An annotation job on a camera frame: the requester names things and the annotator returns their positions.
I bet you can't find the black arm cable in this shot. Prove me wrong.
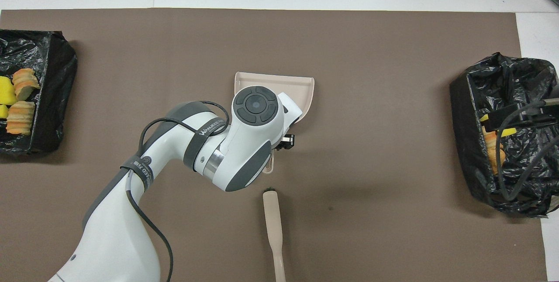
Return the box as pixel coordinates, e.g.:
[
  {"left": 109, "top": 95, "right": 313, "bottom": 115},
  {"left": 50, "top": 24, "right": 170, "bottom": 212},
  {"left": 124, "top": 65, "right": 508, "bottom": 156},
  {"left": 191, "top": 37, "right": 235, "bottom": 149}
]
[
  {"left": 496, "top": 100, "right": 559, "bottom": 201},
  {"left": 125, "top": 101, "right": 231, "bottom": 282}
]

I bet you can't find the beige plastic dustpan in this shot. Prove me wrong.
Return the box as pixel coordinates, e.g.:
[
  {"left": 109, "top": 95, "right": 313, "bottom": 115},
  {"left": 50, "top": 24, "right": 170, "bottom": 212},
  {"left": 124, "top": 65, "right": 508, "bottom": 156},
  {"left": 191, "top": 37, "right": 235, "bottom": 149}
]
[{"left": 235, "top": 71, "right": 315, "bottom": 174}]

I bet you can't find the yellow sponge block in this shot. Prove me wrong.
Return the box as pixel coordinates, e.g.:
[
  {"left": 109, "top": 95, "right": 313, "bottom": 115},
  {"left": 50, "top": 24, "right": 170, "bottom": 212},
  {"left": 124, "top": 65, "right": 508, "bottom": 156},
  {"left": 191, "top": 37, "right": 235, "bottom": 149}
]
[{"left": 480, "top": 114, "right": 517, "bottom": 138}]

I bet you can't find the black bag lined bin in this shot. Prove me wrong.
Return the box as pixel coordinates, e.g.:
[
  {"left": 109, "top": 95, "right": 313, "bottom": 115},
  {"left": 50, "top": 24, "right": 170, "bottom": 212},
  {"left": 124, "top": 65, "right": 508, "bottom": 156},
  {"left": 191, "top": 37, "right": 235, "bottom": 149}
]
[
  {"left": 0, "top": 30, "right": 78, "bottom": 157},
  {"left": 450, "top": 52, "right": 559, "bottom": 218}
]

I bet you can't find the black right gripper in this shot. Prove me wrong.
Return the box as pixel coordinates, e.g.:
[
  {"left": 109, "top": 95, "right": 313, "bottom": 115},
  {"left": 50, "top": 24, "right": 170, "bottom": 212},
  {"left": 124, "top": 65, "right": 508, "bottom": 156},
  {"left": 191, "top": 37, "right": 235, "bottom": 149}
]
[{"left": 488, "top": 97, "right": 559, "bottom": 131}]

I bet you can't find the brown table mat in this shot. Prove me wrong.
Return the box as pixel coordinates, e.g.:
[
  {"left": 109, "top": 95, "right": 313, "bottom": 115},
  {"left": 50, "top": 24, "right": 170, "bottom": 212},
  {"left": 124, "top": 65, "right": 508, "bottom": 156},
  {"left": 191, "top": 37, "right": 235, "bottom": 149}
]
[{"left": 0, "top": 8, "right": 549, "bottom": 282}]

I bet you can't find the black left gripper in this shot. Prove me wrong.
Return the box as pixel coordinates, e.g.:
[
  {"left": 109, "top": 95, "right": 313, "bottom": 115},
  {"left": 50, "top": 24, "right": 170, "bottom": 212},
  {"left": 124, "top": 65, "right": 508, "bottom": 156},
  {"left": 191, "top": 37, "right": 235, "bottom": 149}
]
[{"left": 275, "top": 134, "right": 295, "bottom": 151}]

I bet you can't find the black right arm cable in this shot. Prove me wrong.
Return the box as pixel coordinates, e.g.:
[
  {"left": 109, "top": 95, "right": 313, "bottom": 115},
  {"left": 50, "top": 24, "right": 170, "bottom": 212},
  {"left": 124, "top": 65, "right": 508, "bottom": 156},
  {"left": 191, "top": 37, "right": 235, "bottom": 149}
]
[{"left": 496, "top": 100, "right": 559, "bottom": 201}]

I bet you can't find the brown bread roll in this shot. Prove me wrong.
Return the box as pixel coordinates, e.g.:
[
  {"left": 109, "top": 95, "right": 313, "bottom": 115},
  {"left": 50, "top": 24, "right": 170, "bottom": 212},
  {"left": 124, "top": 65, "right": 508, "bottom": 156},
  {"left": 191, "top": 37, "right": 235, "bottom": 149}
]
[{"left": 482, "top": 126, "right": 499, "bottom": 148}]

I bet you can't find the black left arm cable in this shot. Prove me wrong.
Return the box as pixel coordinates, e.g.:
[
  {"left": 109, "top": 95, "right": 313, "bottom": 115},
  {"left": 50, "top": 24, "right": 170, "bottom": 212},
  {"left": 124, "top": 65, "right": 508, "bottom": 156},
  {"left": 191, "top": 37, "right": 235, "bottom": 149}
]
[{"left": 125, "top": 101, "right": 231, "bottom": 282}]

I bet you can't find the notched yellow sponge piece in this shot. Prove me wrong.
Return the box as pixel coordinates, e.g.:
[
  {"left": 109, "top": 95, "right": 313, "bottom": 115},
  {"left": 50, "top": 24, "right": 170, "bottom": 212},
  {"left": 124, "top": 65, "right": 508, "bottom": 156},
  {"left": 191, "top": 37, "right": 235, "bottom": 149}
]
[{"left": 0, "top": 76, "right": 18, "bottom": 106}]

